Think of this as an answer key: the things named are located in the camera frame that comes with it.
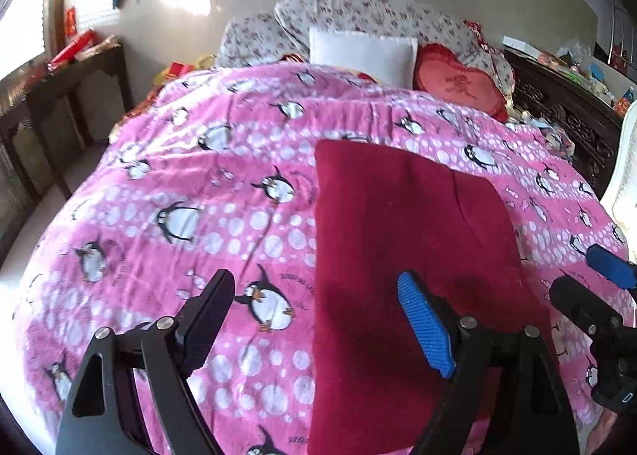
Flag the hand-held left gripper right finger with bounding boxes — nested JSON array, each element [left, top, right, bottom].
[[397, 270, 580, 455]]

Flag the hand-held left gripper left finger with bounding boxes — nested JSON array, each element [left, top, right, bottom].
[[56, 268, 236, 455]]

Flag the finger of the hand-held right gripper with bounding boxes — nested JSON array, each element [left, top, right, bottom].
[[549, 276, 625, 336], [586, 244, 637, 291]]

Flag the dark red knit garment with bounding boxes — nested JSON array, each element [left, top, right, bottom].
[[307, 139, 553, 455]]

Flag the pile of colourful clothes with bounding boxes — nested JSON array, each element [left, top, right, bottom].
[[518, 109, 580, 162]]

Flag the white chair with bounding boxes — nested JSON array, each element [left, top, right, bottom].
[[598, 101, 637, 264]]

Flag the pink penguin print blanket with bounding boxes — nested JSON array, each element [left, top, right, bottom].
[[12, 62, 630, 455]]

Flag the dark carved wooden cabinet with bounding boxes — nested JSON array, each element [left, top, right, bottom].
[[502, 47, 625, 197]]

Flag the clutter of small packages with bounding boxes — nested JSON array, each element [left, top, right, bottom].
[[535, 39, 637, 115]]

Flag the red heart-shaped pillow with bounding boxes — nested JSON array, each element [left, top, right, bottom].
[[413, 43, 511, 122]]

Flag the white flat box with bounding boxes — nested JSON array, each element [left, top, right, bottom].
[[502, 35, 539, 55]]

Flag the floral pillow with red ruffle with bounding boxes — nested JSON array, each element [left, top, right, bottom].
[[463, 20, 516, 98]]

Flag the metal rack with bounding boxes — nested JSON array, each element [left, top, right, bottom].
[[594, 0, 637, 72]]

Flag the red gift box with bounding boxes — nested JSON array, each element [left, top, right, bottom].
[[149, 54, 217, 88]]

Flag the dark wooden side table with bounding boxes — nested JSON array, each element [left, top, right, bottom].
[[0, 39, 134, 222]]

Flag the plain white pillow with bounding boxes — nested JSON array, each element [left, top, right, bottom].
[[309, 27, 419, 90]]

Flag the small floral quilted pillow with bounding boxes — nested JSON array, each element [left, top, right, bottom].
[[216, 12, 302, 68]]

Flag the red boxes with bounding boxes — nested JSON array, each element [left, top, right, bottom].
[[49, 28, 96, 74]]

